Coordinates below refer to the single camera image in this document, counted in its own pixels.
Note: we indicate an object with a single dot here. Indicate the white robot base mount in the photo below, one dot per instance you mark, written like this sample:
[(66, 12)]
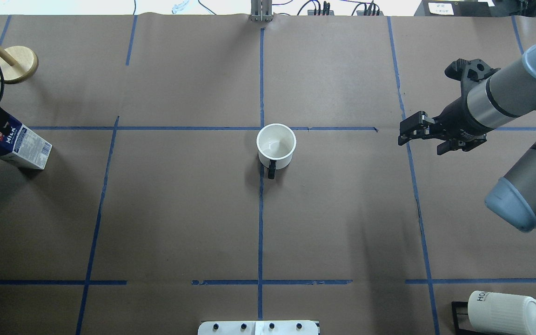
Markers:
[(260, 327)]

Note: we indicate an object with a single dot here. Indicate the wooden round stand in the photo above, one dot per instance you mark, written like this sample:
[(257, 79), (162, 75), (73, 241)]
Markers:
[(17, 64)]

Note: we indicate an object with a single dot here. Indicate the aluminium frame post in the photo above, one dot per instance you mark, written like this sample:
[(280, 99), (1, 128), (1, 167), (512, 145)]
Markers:
[(261, 11)]

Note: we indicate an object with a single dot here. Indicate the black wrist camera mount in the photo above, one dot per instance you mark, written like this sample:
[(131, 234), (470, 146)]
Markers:
[(469, 73)]

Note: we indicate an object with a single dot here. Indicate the white smiley face mug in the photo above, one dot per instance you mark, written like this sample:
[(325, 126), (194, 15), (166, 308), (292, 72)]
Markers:
[(276, 144)]

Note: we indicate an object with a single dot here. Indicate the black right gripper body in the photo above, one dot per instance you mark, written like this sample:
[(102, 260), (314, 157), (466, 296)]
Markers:
[(456, 116)]

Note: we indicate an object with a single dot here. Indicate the white ribbed mug left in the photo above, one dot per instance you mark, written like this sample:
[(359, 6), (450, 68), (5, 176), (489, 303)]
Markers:
[(502, 314)]

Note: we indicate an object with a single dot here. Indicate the black box with label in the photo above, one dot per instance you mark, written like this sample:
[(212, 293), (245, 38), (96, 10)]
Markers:
[(453, 8)]

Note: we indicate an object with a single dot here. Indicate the blue milk carton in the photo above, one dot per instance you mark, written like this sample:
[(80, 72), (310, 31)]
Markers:
[(20, 146)]

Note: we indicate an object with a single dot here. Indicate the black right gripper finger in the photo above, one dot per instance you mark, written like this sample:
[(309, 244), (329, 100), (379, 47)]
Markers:
[(417, 126), (450, 145)]

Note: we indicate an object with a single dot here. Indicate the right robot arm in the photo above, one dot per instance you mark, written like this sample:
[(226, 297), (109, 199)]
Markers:
[(489, 99)]

